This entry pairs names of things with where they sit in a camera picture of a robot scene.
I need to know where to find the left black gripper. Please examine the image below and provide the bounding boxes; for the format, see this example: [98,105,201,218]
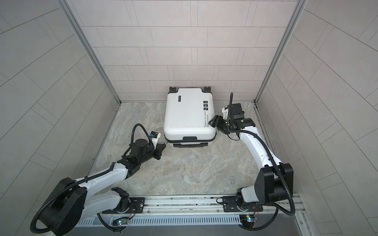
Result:
[138,144,168,165]

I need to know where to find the white black-lined carry-on suitcase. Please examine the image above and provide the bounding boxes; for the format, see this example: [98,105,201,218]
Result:
[163,87,217,148]

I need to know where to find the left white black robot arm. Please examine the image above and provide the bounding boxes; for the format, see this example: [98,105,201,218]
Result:
[30,131,166,236]

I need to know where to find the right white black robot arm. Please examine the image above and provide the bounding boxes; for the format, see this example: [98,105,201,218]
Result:
[209,99,295,231]

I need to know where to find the left green circuit board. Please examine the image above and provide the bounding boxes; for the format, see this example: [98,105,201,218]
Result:
[112,217,130,226]

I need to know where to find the green circuit board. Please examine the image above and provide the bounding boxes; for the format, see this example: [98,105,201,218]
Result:
[112,217,130,226]
[239,214,258,229]

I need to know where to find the right green circuit board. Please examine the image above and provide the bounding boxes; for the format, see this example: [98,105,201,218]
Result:
[239,214,258,229]

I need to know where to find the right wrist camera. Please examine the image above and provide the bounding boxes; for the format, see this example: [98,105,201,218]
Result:
[221,107,229,121]

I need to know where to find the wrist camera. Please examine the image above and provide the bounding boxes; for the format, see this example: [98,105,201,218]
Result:
[150,131,161,147]
[221,107,229,121]

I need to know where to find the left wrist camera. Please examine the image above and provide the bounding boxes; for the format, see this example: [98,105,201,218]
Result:
[150,131,161,147]

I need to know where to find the aluminium mounting rail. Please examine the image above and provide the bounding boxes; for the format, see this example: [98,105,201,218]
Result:
[57,193,306,219]

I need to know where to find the right aluminium corner post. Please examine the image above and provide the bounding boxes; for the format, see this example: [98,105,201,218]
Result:
[255,0,307,104]

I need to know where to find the aluminium corner post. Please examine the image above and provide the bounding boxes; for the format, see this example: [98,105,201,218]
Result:
[57,0,122,105]
[255,0,307,104]

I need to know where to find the left aluminium corner post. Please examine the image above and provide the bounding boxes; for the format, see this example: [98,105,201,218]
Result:
[57,0,122,105]

